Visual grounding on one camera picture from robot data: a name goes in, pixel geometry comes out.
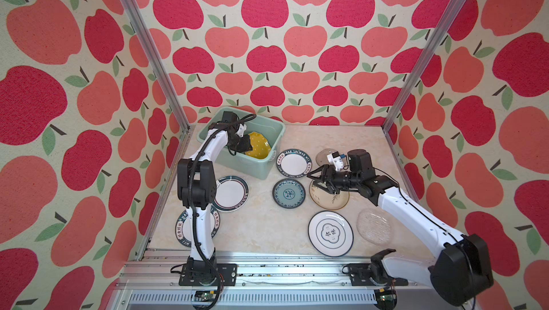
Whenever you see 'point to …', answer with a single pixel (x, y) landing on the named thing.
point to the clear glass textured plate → (375, 226)
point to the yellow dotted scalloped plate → (261, 147)
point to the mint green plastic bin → (272, 130)
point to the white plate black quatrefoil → (330, 233)
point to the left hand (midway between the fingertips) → (253, 148)
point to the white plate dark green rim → (232, 194)
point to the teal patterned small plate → (289, 193)
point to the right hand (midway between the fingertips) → (314, 177)
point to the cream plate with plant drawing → (327, 199)
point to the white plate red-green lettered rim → (294, 163)
